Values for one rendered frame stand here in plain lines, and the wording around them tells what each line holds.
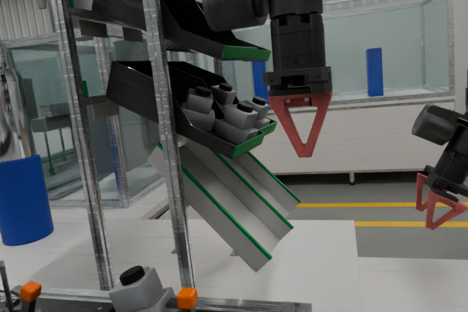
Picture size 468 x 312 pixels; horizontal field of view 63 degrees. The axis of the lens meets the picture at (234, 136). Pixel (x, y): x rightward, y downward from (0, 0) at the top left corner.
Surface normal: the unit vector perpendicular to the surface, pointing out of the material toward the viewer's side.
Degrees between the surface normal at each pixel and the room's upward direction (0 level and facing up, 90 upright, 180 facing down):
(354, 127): 90
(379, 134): 90
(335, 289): 0
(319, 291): 0
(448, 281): 0
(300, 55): 90
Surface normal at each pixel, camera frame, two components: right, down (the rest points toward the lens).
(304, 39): 0.12, 0.14
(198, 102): 0.11, 0.37
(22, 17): -0.26, 0.18
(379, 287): -0.11, -0.98
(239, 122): -0.49, 0.15
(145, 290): 0.89, -0.33
